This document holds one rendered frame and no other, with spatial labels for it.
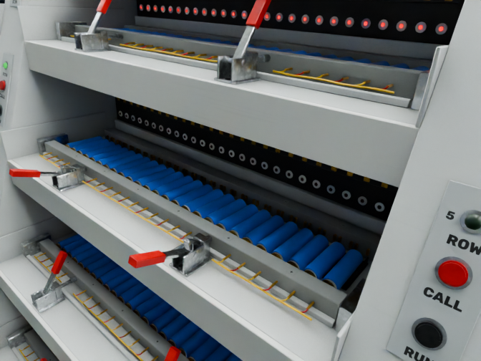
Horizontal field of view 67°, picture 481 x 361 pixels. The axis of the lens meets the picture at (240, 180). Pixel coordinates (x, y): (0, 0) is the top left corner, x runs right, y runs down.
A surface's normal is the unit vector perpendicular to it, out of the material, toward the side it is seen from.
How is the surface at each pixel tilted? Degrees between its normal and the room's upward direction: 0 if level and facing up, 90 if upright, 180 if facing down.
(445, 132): 90
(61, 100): 90
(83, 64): 109
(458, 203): 90
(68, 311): 19
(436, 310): 90
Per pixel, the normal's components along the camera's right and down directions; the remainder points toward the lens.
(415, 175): -0.59, 0.00
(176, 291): -0.64, 0.30
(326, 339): 0.05, -0.90
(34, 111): 0.77, 0.31
